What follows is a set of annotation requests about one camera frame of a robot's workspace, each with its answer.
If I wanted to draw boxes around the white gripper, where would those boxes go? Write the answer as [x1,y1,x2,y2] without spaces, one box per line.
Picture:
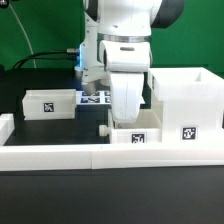
[99,40,151,128]

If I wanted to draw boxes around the white front drawer box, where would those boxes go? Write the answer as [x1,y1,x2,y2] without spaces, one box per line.
[99,109,162,144]

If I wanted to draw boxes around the white drawer box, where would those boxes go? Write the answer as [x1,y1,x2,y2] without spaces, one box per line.
[22,89,76,120]
[99,109,162,144]

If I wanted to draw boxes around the white drawer cabinet frame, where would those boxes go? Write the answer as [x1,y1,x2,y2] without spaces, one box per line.
[148,67,224,143]

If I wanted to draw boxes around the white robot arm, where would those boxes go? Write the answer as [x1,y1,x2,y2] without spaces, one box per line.
[75,0,185,123]

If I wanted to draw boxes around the white fiducial marker sheet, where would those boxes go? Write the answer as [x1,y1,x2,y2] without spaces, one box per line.
[76,91,111,105]

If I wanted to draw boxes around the white front fence bar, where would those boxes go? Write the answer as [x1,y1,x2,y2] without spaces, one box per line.
[0,143,224,171]

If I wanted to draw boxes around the white left fence block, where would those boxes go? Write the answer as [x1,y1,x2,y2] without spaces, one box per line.
[0,114,15,146]

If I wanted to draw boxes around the black cable bundle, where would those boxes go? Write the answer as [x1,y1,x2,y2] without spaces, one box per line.
[11,48,81,70]

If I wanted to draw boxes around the thin white cable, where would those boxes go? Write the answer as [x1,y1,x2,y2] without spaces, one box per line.
[7,2,37,69]

